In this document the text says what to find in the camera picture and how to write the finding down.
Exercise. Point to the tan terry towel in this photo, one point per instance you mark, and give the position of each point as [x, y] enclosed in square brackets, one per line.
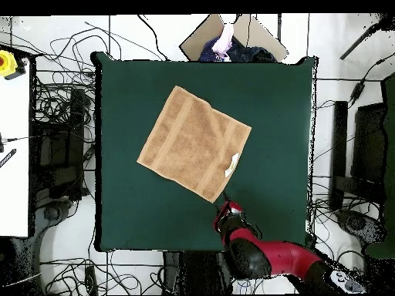
[191, 138]

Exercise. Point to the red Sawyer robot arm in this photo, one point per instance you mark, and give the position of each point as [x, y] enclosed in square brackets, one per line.
[277, 256]

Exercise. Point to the black flat panel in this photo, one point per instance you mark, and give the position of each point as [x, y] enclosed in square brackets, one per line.
[368, 141]

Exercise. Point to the dark green table cloth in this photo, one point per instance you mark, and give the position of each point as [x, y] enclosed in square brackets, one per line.
[262, 200]

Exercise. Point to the grey wheeled stand base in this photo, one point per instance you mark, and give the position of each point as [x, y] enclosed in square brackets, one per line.
[52, 213]
[358, 223]

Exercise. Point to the dark navy garment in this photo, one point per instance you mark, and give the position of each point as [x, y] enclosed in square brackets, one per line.
[253, 55]

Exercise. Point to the blue dotted garment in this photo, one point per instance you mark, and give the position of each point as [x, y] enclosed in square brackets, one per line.
[207, 51]

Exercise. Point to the black power strip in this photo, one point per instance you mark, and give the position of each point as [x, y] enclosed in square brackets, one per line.
[91, 279]

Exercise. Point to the pink garment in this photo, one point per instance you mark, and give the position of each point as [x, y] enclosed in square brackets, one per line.
[226, 38]

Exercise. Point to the brown cardboard box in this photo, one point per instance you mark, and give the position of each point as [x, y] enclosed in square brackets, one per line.
[197, 40]

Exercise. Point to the black power adapter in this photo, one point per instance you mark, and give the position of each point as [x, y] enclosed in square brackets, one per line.
[357, 91]

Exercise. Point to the green fabric sheet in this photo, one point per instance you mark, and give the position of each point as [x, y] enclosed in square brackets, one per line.
[389, 154]

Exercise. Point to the black equipment rack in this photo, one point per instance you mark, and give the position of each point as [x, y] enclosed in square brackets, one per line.
[61, 138]

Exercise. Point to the black tripod leg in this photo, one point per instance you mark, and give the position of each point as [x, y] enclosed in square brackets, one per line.
[358, 41]

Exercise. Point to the white desk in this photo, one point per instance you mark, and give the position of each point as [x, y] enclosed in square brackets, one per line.
[14, 154]

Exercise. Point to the yellow emergency stop button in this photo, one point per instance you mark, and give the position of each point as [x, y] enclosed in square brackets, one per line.
[6, 63]

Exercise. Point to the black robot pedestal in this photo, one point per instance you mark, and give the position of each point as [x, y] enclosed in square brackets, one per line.
[197, 271]

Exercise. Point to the black metal post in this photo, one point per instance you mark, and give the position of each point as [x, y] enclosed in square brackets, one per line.
[339, 138]

